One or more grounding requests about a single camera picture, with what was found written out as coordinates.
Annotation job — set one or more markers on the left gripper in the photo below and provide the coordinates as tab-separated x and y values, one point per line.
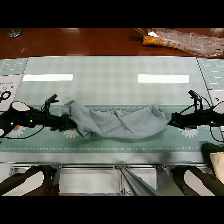
61	123

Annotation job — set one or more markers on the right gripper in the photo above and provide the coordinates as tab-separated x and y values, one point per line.
176	120

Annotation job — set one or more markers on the light blue shirt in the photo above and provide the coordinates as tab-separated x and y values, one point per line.
133	125

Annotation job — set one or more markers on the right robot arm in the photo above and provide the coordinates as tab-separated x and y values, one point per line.
206	116

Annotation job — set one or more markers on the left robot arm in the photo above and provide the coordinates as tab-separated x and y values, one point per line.
20	116

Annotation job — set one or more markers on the dark green garment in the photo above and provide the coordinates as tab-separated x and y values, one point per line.
208	148

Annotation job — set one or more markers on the beige garment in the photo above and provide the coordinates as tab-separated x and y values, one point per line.
218	166

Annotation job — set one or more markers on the clear plastic bag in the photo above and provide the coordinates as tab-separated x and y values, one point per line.
196	41

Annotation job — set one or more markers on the orange package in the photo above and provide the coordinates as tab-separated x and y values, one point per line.
155	41

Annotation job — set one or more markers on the round silver object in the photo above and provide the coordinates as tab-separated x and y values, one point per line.
15	32

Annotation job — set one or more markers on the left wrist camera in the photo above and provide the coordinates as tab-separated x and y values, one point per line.
50	100

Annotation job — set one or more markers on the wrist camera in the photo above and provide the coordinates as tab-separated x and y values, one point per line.
50	100
196	97

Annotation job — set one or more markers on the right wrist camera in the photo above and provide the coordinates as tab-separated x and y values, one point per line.
196	97

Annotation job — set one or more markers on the silver frame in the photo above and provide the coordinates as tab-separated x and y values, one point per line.
140	183

